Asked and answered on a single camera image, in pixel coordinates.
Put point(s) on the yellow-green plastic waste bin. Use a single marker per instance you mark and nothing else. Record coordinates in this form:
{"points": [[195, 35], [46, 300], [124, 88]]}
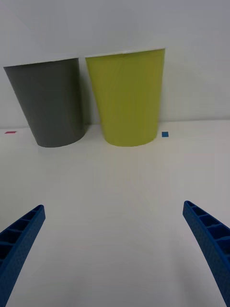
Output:
{"points": [[127, 100]]}

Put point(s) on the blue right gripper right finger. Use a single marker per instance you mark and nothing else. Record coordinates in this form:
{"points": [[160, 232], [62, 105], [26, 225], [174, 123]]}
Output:
{"points": [[213, 244]]}

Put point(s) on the grey plastic waste bin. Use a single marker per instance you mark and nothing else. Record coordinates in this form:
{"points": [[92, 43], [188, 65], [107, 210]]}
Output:
{"points": [[52, 103]]}

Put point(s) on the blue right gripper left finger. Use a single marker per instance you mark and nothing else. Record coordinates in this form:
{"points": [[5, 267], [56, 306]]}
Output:
{"points": [[19, 249]]}

